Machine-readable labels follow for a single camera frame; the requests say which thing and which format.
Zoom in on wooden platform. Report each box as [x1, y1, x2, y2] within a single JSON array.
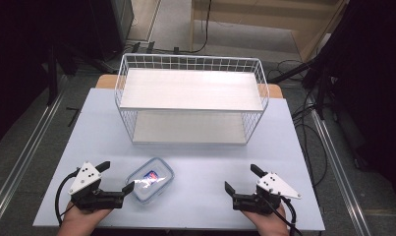
[[189, 0, 349, 63]]

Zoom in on black hanging cable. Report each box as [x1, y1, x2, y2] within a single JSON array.
[[152, 0, 213, 55]]

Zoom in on black tripod stand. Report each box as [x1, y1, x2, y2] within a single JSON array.
[[266, 55, 334, 121]]

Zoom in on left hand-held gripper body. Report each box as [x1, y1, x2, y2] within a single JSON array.
[[68, 160, 127, 211]]

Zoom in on clear food container blue lid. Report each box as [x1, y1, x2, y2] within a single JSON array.
[[124, 156, 176, 206]]

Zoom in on dark cabinet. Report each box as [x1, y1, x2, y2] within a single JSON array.
[[88, 0, 136, 63]]

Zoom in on white wire two-tier rack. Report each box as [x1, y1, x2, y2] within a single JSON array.
[[113, 52, 271, 147]]

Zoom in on black curtain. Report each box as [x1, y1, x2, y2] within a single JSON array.
[[311, 0, 396, 210], [0, 0, 98, 151]]

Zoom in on person's left hand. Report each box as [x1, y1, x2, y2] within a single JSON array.
[[56, 201, 113, 236]]

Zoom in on black floor cables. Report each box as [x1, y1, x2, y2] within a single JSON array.
[[267, 59, 329, 190]]

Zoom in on metal floor rail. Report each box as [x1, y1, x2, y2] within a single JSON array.
[[0, 74, 68, 224], [311, 108, 372, 236]]

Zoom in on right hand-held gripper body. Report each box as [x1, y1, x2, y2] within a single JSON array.
[[232, 171, 303, 215]]

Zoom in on person's right hand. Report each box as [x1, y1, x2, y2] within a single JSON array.
[[242, 204, 291, 236]]

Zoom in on black metal stand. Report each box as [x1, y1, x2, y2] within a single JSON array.
[[46, 38, 60, 106]]

